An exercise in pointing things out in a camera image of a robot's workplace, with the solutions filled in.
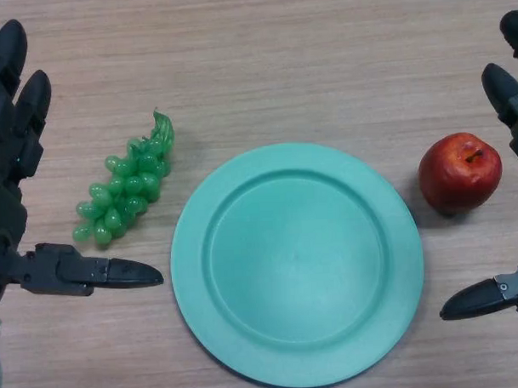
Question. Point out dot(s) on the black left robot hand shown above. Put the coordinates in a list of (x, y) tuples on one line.
[(7, 168)]

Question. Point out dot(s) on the red apple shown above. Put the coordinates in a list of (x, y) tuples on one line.
[(454, 178)]

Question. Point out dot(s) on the green round plate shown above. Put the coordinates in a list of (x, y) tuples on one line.
[(295, 265)]

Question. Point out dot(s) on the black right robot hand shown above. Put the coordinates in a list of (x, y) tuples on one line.
[(504, 92)]

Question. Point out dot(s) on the green grape bunch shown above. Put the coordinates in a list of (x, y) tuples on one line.
[(127, 190)]

